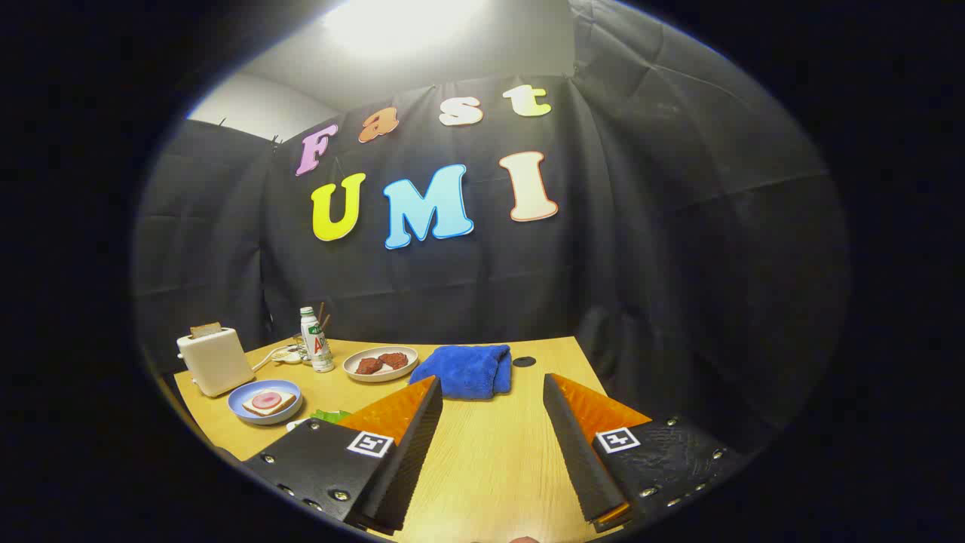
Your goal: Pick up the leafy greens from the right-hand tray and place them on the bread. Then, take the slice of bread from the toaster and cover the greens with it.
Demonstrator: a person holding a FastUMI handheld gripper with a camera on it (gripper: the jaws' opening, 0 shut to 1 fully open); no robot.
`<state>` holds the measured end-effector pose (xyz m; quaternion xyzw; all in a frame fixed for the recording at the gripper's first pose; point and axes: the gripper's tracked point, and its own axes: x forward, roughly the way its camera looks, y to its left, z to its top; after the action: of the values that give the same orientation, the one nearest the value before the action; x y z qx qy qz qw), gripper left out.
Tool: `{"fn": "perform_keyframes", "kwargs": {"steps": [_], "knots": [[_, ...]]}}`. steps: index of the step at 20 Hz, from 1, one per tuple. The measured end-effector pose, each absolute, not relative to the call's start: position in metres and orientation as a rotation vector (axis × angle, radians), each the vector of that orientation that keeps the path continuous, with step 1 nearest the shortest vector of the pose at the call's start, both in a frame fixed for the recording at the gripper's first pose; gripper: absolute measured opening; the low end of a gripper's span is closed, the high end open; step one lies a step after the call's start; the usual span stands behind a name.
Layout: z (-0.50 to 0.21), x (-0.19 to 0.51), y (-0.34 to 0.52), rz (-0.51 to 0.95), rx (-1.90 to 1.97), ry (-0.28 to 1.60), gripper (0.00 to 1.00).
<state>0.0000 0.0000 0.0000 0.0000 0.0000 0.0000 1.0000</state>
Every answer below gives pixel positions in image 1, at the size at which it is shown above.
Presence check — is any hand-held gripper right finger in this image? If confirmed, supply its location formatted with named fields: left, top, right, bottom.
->
left=543, top=373, right=747, bottom=533

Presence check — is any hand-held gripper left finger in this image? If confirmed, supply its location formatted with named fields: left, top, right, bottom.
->
left=243, top=375, right=444, bottom=536

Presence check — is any beige round plate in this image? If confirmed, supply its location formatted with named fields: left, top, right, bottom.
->
left=343, top=345, right=419, bottom=383

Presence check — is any folded blue towel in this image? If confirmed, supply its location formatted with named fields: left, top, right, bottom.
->
left=409, top=345, right=513, bottom=400

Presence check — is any bread slice under ham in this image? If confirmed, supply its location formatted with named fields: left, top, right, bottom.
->
left=242, top=391, right=296, bottom=417

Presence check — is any white drink bottle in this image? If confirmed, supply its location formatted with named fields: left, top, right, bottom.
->
left=300, top=307, right=335, bottom=373

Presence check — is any blue plate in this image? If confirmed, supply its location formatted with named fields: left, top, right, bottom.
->
left=228, top=379, right=303, bottom=426

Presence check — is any black backdrop cloth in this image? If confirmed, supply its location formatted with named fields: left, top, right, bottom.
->
left=134, top=0, right=853, bottom=453

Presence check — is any white toaster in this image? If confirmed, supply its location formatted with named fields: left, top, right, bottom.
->
left=176, top=327, right=256, bottom=398

